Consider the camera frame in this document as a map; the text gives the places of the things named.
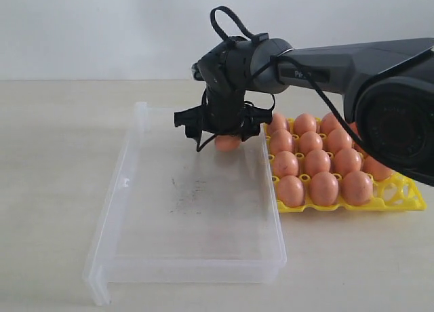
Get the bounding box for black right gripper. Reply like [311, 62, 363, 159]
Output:
[174, 104, 273, 148]

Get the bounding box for brown egg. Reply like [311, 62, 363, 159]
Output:
[304, 149, 331, 176]
[326, 128, 353, 154]
[334, 148, 362, 176]
[271, 151, 299, 178]
[353, 142, 368, 157]
[309, 172, 339, 206]
[363, 156, 393, 182]
[342, 171, 373, 206]
[269, 129, 294, 155]
[214, 135, 241, 152]
[298, 131, 323, 155]
[349, 122, 359, 136]

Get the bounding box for brown egg placed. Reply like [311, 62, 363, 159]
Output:
[267, 113, 288, 135]
[294, 113, 317, 136]
[319, 112, 342, 135]

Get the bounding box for clear plastic container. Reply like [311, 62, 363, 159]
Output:
[83, 102, 287, 306]

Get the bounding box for yellow plastic egg tray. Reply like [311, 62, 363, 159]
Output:
[262, 123, 427, 213]

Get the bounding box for brown egg corner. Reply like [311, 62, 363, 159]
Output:
[276, 176, 304, 208]

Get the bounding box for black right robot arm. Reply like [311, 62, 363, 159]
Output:
[174, 35, 433, 185]

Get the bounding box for black camera cable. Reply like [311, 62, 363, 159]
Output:
[195, 6, 434, 153]

